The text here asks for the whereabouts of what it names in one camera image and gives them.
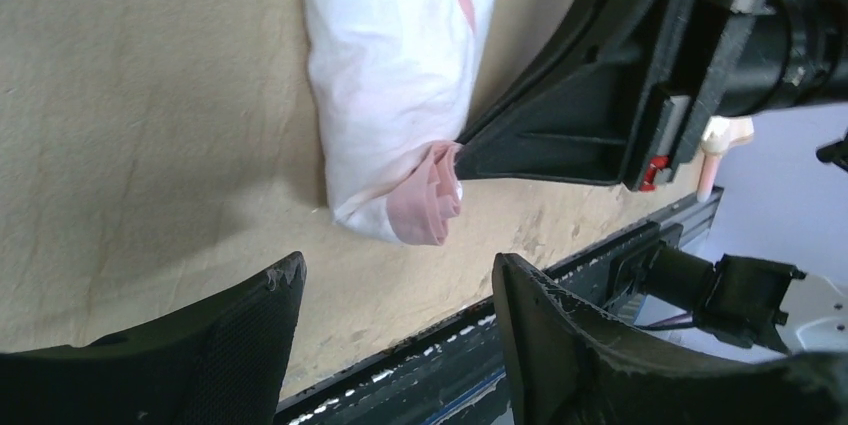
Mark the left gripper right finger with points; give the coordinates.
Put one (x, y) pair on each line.
(569, 362)

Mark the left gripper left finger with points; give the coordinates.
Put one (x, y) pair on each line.
(221, 360)

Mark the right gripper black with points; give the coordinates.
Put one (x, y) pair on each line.
(623, 90)

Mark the white underwear pink trim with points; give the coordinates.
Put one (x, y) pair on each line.
(393, 81)

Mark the pink yellow marker pen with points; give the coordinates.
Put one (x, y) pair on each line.
(720, 135)

